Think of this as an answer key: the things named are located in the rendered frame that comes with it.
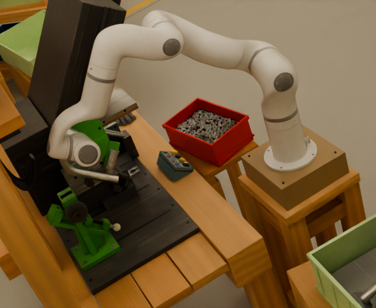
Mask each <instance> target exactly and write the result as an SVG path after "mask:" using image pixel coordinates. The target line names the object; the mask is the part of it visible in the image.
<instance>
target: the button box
mask: <svg viewBox="0 0 376 308"><path fill-rule="evenodd" d="M163 152H167V153H163ZM167 155H169V156H171V158H169V157H167ZM171 160H175V161H171ZM175 163H177V164H179V166H176V165H175ZM157 165H158V166H159V167H160V169H161V170H162V171H163V172H164V173H165V174H166V175H167V176H168V177H169V178H170V179H171V180H172V181H173V182H176V181H178V180H180V179H181V178H183V177H185V176H187V175H188V174H190V173H192V172H193V170H194V167H192V166H191V165H189V166H185V165H183V162H181V161H179V158H177V157H175V154H173V153H171V152H170V151H160V153H159V155H158V160H157Z"/></svg>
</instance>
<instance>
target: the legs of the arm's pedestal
mask: <svg viewBox="0 0 376 308"><path fill-rule="evenodd" d="M243 190H244V192H245V196H246V200H247V202H248V205H249V209H250V211H251V214H252V217H253V220H254V223H255V226H256V229H257V232H258V233H259V234H260V235H261V236H262V237H263V239H264V242H265V245H266V248H267V251H268V255H269V258H270V261H271V264H272V269H271V270H272V272H273V275H274V278H275V281H276V285H277V287H278V291H279V294H280V297H281V300H282V303H283V306H284V308H298V307H297V304H296V302H295V298H294V295H293V292H292V288H291V286H290V282H289V278H288V276H287V271H288V270H290V269H292V267H291V264H290V260H291V262H292V266H293V268H294V267H296V266H299V265H301V264H303V263H305V262H308V261H309V259H308V258H307V256H306V254H307V253H308V252H311V251H312V250H313V247H312V243H311V238H312V237H314V236H315V239H316V242H317V246H318V247H319V246H321V245H323V244H324V243H326V242H328V241H329V240H331V239H333V238H335V237H336V236H337V232H336V228H335V224H334V223H335V222H337V221H338V220H341V225H342V230H343V232H345V231H347V230H348V229H351V228H352V227H354V226H355V225H357V224H359V223H361V222H363V221H364V220H366V215H365V211H364V205H363V200H362V196H361V190H360V187H359V182H358V183H356V184H355V185H353V186H352V187H350V188H349V189H347V190H345V191H344V192H342V193H340V194H339V195H338V196H336V197H334V198H333V199H332V200H331V201H328V202H327V203H325V204H323V205H322V206H320V207H318V208H317V209H316V210H314V211H312V212H311V213H309V215H307V216H306V217H303V218H301V219H300V220H298V221H297V222H295V223H293V224H292V225H290V226H289V227H287V226H286V225H285V224H284V223H283V222H282V221H280V220H279V219H278V218H277V217H276V216H275V215H274V214H273V213H272V212H270V211H269V210H268V209H267V208H266V207H264V206H263V205H262V204H261V203H260V202H259V201H258V200H257V199H256V198H254V197H253V196H252V195H251V194H250V193H249V192H247V190H245V189H244V188H243ZM281 234H283V236H284V240H285V242H286V246H287V250H288V253H289V256H290V260H289V257H288V255H287V251H286V247H285V244H284V241H283V238H282V235H281Z"/></svg>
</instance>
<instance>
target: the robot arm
mask: <svg viewBox="0 0 376 308"><path fill-rule="evenodd" d="M180 53H182V54H184V55H185V56H187V57H189V58H191V59H193V60H195V61H198V62H201V63H203V64H207V65H211V66H213V67H218V68H223V69H228V70H230V69H237V70H242V71H244V72H247V73H249V74H250V75H251V76H253V77H254V78H255V80H256V81H257V82H258V83H259V84H260V86H261V88H262V92H263V95H264V97H263V98H262V100H261V103H260V105H261V110H262V114H263V117H264V121H265V126H266V129H267V133H268V137H269V140H270V145H271V146H269V148H267V150H266V151H265V154H264V161H265V164H266V165H267V166H268V167H269V168H270V169H273V170H274V171H280V172H290V171H296V170H298V169H302V168H304V167H306V166H307V165H309V164H310V163H311V162H313V160H314V159H315V158H316V156H317V146H316V144H315V142H314V141H312V140H310V139H309V137H308V136H307V137H304V134H303V129H302V125H301V120H300V115H299V112H298V106H297V101H296V98H295V95H296V92H297V89H298V84H299V80H298V75H297V71H296V69H295V67H294V66H293V64H292V63H291V61H289V60H288V58H286V57H285V55H283V53H282V52H280V50H278V49H277V48H276V47H275V46H273V45H272V44H270V43H267V42H262V41H258V40H237V39H233V38H229V37H225V36H223V35H219V34H216V33H213V32H210V31H208V30H205V29H203V28H201V27H199V26H196V25H195V24H193V23H190V22H189V21H187V20H184V19H183V18H181V17H179V16H177V15H174V14H172V13H169V12H165V11H162V10H153V11H151V12H149V13H148V14H147V15H146V16H145V17H144V19H143V21H142V27H141V26H137V25H133V24H116V25H113V26H110V27H107V28H106V29H104V30H102V31H101V32H100V33H99V34H98V35H97V37H96V39H95V41H94V45H93V48H92V52H91V56H90V61H89V66H88V69H87V74H86V79H85V82H84V87H83V92H82V96H81V100H80V101H79V102H78V103H77V104H74V105H73V106H71V107H69V108H67V109H66V110H64V111H63V112H62V113H61V114H59V116H58V117H57V118H56V119H55V121H54V123H53V125H52V127H51V131H50V135H49V138H48V143H47V154H48V155H49V156H50V157H52V158H55V159H60V160H70V161H75V162H77V163H78V164H79V165H81V166H83V167H91V166H93V165H95V164H96V163H97V162H98V160H99V159H100V155H101V151H100V148H99V146H98V145H97V144H96V143H95V142H94V141H93V140H92V139H91V138H89V137H88V136H87V135H85V134H84V133H80V132H76V131H73V130H69V129H70V128H71V127H72V126H73V125H75V124H77V123H80V122H83V121H87V120H93V119H100V118H102V117H104V116H105V115H106V113H107V110H108V107H109V102H110V99H111V95H112V92H113V88H114V85H115V81H116V77H117V72H118V70H119V65H120V62H121V60H122V59H123V58H125V57H135V58H140V59H146V60H150V61H164V60H168V59H172V58H173V57H176V56H178V55H179V54H180Z"/></svg>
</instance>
